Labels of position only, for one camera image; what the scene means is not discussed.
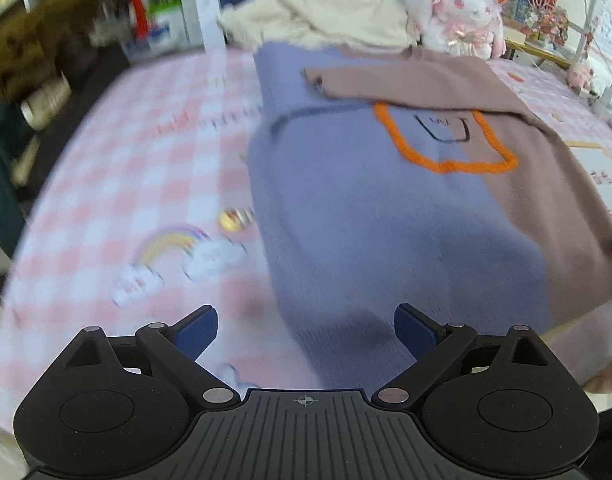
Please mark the pink checkered table mat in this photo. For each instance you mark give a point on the pink checkered table mat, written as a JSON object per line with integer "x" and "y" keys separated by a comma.
{"x": 126, "y": 230}

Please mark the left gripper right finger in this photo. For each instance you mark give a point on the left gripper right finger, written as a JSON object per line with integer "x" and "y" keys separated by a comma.
{"x": 437, "y": 349}

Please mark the white green lidded jar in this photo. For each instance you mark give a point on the white green lidded jar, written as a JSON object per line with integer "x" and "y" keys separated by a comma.
{"x": 167, "y": 27}

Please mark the cream white shirt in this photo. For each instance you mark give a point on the cream white shirt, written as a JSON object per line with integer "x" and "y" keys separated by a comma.
{"x": 369, "y": 25}

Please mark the dark green garment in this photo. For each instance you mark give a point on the dark green garment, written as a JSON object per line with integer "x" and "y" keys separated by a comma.
{"x": 14, "y": 136}

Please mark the white wristwatch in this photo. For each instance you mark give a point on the white wristwatch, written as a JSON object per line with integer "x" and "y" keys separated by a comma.
{"x": 43, "y": 104}

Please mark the white pink plush bunny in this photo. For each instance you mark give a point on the white pink plush bunny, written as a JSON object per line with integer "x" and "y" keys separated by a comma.
{"x": 458, "y": 27}

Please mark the red tassel ornament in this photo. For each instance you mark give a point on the red tassel ornament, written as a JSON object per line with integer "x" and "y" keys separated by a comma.
{"x": 141, "y": 22}

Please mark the small yellow sticker toy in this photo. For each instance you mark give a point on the small yellow sticker toy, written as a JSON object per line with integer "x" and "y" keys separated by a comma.
{"x": 236, "y": 219}

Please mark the small pink pig toy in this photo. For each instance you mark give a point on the small pink pig toy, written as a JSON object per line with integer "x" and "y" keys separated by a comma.
{"x": 580, "y": 76}

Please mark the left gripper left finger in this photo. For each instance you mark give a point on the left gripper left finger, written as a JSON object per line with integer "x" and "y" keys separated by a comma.
{"x": 173, "y": 350}

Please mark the purple and mauve sweater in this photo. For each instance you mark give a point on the purple and mauve sweater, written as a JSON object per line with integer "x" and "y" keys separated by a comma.
{"x": 422, "y": 180}

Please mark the colourful beaded flower ornament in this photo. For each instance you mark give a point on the colourful beaded flower ornament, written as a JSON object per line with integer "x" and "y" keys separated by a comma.
{"x": 547, "y": 23}

